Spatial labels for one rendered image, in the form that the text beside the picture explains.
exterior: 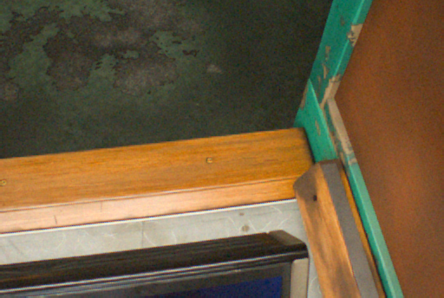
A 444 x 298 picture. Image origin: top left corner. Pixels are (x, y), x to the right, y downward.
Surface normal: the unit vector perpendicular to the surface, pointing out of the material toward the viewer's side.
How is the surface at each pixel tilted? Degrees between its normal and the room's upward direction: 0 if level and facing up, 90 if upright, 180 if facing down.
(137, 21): 0
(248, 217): 0
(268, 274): 58
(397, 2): 90
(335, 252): 67
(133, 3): 0
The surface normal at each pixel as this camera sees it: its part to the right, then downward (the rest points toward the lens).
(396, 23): -0.98, 0.11
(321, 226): -0.87, -0.13
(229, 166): 0.07, -0.57
